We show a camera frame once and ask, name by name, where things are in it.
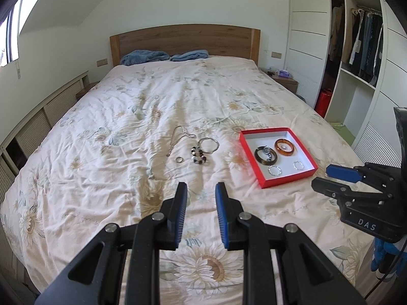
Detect hanging clothes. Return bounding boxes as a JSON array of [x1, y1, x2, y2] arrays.
[[323, 1, 384, 91]]

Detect beaded dark bracelet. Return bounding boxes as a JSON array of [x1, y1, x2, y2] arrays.
[[191, 145, 208, 165]]

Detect red shallow box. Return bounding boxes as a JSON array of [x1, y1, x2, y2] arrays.
[[239, 127, 317, 189]]

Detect floral cream bed duvet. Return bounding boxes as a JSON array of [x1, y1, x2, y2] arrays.
[[1, 56, 372, 304]]

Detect blue pillow left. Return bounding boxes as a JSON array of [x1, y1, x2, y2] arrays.
[[120, 50, 170, 66]]

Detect amber bangle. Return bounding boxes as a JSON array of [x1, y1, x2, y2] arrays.
[[274, 139, 295, 156]]

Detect blue pillow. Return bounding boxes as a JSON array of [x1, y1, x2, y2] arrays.
[[170, 50, 209, 62], [120, 50, 170, 66]]

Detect wooden headboard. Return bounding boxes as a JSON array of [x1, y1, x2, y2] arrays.
[[110, 24, 261, 66]]

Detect purple tissue box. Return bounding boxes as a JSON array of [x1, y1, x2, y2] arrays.
[[278, 70, 290, 78]]

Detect white radiator cover cabinet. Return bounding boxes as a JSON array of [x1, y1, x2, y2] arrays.
[[0, 70, 90, 178]]

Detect silver watch band piece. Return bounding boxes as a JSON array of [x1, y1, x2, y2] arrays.
[[263, 147, 277, 161]]

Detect dark olive bangle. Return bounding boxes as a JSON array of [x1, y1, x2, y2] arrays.
[[254, 145, 278, 166]]

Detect silver chain necklace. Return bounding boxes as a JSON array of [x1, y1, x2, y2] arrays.
[[166, 125, 197, 158]]

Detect wooden nightstand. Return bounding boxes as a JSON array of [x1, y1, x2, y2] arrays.
[[272, 74, 298, 94]]

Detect white wardrobe cabinet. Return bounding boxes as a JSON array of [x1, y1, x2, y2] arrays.
[[285, 0, 406, 167]]

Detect gloved right hand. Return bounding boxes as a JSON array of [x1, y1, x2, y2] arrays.
[[370, 235, 406, 282]]

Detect window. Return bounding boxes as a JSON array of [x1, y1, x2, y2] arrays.
[[1, 0, 33, 67]]

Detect blue pillow right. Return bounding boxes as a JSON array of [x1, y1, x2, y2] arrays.
[[170, 50, 209, 62]]

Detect thin silver bangle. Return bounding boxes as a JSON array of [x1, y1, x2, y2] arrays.
[[198, 137, 220, 154]]

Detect red bag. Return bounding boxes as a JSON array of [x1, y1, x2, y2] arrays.
[[315, 89, 332, 118]]

